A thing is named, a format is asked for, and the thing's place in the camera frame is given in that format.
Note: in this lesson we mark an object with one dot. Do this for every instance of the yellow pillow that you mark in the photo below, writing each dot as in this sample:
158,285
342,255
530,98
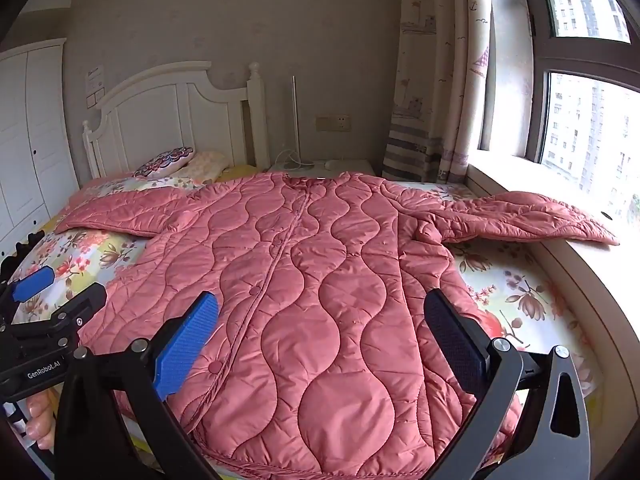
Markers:
240,172

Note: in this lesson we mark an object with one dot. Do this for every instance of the white wall switch panel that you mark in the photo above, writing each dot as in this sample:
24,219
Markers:
95,85

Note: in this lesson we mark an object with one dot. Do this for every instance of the dark framed window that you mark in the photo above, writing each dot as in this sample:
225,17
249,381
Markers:
585,110

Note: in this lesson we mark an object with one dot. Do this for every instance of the small white oval device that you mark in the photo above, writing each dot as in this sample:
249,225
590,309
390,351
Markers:
332,164

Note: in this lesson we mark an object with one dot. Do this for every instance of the white nightstand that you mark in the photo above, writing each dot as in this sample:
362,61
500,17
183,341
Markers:
355,166

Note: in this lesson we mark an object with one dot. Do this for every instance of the white wooden headboard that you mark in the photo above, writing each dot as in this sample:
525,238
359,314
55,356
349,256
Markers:
160,110

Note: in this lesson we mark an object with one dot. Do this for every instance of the white wardrobe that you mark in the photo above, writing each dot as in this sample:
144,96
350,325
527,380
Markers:
35,135

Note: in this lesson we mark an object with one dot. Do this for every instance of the pink quilted jacket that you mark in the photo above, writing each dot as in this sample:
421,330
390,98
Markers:
310,280

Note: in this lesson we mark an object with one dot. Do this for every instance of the pale pink pillow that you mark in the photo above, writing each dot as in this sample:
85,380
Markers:
207,165

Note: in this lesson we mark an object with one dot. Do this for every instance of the person's left hand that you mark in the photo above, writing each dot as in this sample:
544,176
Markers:
41,422

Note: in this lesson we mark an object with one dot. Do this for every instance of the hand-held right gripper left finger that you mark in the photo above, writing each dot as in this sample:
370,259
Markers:
185,345

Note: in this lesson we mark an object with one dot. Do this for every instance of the printed beige curtain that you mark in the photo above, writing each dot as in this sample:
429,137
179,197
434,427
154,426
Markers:
435,85

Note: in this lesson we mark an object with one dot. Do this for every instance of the beige wall socket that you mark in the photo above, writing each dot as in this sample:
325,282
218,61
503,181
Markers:
333,122

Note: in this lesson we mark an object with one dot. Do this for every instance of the bed with floral sheet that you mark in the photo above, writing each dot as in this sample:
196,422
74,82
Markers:
505,285

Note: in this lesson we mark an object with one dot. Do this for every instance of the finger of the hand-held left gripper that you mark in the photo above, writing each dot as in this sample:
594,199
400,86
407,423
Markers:
31,284
82,302

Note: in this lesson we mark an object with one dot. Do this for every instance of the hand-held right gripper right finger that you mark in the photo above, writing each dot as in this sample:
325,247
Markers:
452,340

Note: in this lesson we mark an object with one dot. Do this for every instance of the patterned purple cushion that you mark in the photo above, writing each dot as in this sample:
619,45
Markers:
165,162

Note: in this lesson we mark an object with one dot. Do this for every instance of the beige window sill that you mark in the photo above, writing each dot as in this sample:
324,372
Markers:
590,280

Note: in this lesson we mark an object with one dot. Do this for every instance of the white pole lamp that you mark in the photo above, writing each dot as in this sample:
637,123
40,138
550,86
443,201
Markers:
296,120

